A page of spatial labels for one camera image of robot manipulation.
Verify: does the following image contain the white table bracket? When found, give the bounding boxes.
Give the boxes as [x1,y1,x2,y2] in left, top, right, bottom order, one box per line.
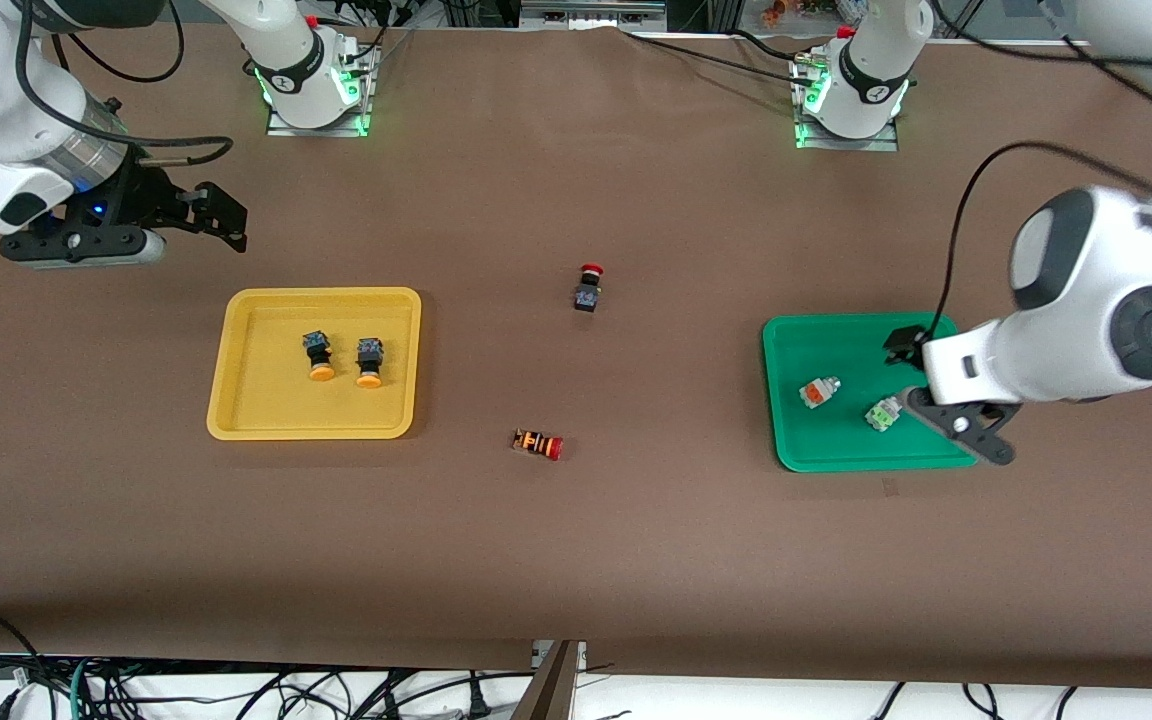
[532,640,587,673]

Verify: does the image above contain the green floor cable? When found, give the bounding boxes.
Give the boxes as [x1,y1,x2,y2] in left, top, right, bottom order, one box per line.
[69,655,99,720]

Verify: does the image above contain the red button with orange block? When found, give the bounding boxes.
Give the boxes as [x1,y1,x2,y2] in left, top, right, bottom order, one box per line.
[512,428,565,462]

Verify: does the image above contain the black cable across table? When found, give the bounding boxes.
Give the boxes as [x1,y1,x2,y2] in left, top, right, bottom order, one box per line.
[621,28,817,81]

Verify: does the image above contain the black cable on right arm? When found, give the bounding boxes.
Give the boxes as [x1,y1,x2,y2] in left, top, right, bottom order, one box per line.
[14,0,235,169]

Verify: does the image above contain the aluminium frame rail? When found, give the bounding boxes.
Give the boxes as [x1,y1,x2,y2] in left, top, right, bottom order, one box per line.
[521,0,667,29]

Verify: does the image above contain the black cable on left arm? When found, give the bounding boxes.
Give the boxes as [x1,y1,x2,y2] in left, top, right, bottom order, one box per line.
[931,140,1152,336]

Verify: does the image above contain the brown table support beam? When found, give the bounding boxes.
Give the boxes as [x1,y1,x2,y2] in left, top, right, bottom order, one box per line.
[511,640,577,720]

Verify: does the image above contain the yellow plastic tray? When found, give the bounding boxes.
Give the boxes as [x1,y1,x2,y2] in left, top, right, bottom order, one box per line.
[206,287,423,442]

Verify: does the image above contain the green plastic tray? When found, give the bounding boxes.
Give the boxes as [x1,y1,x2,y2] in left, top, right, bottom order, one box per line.
[762,314,982,473]

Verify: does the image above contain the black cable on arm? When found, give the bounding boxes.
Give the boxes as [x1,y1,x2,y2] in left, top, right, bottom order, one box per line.
[14,0,235,169]
[931,140,1152,336]

